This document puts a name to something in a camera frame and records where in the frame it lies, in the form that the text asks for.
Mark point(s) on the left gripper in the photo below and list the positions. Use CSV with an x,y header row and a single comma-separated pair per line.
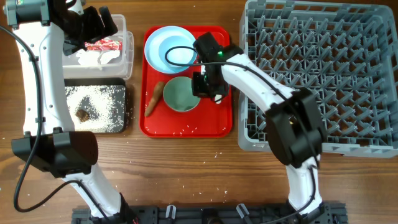
x,y
97,30

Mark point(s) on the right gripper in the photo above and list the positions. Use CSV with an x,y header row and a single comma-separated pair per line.
x,y
198,90

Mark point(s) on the white plastic spoon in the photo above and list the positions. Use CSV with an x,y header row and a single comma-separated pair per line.
x,y
218,99

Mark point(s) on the red snack wrapper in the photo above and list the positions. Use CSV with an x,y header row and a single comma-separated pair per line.
x,y
104,44

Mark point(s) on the white napkin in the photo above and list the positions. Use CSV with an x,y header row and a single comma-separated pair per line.
x,y
94,57

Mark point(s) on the mint green bowl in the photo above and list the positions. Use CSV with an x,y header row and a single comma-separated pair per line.
x,y
178,94

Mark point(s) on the brown carrot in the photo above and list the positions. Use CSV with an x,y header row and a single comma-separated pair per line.
x,y
157,93

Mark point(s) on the large white plate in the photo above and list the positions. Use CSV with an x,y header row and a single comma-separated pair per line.
x,y
151,49

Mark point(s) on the white bowl with rice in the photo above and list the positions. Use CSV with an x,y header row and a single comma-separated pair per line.
x,y
183,54

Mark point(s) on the brown food scrap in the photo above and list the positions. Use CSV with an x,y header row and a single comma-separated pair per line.
x,y
82,115

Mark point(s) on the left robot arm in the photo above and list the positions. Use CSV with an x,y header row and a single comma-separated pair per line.
x,y
45,31

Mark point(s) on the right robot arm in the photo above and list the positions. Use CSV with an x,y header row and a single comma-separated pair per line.
x,y
294,124

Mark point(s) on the grey dishwasher rack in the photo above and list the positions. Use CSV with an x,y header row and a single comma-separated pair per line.
x,y
346,54

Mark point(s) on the red serving tray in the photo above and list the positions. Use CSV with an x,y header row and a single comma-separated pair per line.
x,y
206,120

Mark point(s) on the clear plastic bin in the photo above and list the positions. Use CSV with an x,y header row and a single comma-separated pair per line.
x,y
120,67

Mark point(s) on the black plastic tray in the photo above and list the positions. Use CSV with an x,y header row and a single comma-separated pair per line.
x,y
121,84

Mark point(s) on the spilled white rice pile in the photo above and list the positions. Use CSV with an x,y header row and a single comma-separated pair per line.
x,y
102,105

